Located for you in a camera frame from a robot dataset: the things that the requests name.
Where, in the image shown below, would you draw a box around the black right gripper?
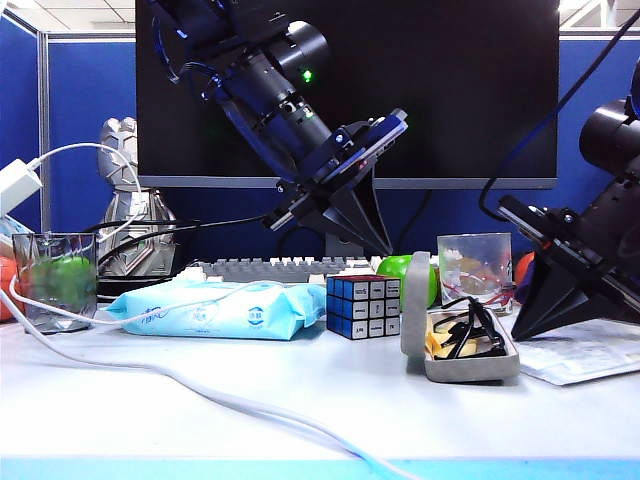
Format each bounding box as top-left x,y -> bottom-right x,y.
510,212 -> 640,344

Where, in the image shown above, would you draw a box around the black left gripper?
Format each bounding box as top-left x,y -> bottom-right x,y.
263,124 -> 395,256

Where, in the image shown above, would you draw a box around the black glasses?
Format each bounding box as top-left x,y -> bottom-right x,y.
429,294 -> 509,360

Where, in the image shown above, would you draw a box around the grey felt glasses case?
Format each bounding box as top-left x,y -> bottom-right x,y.
400,250 -> 522,385

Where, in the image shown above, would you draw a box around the light blue wipes pack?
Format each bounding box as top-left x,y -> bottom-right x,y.
102,278 -> 327,342

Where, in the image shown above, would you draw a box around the dark clear faceted cup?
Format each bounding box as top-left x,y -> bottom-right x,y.
12,232 -> 99,335

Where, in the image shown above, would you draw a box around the orange fruit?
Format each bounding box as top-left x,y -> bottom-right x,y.
514,251 -> 537,289
0,255 -> 26,324

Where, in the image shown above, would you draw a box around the grey monitor stand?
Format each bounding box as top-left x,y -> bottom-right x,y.
324,230 -> 366,261

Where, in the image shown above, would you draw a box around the green apple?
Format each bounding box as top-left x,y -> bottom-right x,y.
374,254 -> 441,307
27,255 -> 96,304

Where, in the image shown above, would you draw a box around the clear printed glass cup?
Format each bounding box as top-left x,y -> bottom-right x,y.
436,233 -> 515,317

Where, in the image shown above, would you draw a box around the rubiks cube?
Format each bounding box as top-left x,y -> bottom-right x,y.
325,274 -> 402,342

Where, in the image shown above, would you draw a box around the grey and white keyboard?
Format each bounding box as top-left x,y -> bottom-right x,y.
177,255 -> 411,300

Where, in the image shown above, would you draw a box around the yellow cleaning cloth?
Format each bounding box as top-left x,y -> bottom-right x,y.
424,324 -> 484,360

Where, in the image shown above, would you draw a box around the black computer monitor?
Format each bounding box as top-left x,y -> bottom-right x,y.
134,0 -> 560,191

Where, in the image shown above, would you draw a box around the silver fist figurine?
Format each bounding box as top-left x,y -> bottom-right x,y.
97,117 -> 177,279

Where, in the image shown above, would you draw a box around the white power adapter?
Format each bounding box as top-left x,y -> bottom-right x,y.
0,158 -> 44,216

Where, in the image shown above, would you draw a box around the light blue patterned box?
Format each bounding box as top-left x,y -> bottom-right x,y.
0,214 -> 24,251

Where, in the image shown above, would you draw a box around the black monitor cable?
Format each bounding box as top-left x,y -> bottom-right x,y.
277,224 -> 326,259
397,191 -> 432,251
97,212 -> 274,261

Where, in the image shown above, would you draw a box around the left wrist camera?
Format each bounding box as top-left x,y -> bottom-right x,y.
319,107 -> 409,186

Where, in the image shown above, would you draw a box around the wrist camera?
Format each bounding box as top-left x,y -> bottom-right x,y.
497,194 -> 609,274
319,107 -> 409,186

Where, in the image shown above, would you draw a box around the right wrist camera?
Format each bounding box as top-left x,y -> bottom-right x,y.
497,194 -> 609,274

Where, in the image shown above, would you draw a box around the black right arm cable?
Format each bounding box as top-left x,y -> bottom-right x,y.
478,9 -> 640,224

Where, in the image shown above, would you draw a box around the thin white charger cable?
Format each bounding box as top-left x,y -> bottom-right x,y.
0,142 -> 301,329

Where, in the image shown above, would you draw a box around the grey partition post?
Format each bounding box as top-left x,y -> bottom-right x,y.
38,32 -> 52,235

